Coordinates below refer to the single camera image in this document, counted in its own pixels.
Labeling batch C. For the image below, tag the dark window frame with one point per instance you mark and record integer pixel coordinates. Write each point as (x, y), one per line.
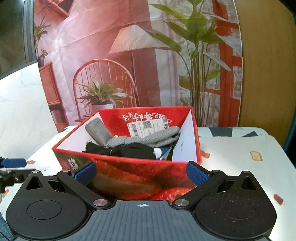
(16, 35)

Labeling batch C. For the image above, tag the red strawberry cardboard box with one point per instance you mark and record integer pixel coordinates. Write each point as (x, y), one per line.
(130, 178)

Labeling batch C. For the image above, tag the grey knit glove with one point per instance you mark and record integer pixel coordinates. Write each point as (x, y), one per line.
(158, 139)

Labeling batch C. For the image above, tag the grey rolled cloth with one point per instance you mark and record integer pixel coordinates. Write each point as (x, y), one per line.
(98, 131)

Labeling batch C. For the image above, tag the cartoon patterned white tablecloth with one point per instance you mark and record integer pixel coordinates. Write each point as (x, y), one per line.
(276, 173)

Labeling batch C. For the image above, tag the black dotted glove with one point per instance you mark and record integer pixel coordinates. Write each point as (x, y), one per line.
(133, 150)

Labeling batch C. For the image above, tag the printed living room backdrop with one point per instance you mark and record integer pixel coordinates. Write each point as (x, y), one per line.
(122, 54)

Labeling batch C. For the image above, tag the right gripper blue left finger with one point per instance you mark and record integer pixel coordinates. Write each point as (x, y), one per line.
(75, 183)

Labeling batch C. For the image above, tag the wooden panel board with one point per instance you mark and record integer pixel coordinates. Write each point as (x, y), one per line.
(268, 47)

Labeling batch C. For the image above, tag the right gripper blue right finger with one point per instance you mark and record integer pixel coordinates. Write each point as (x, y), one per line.
(206, 183)

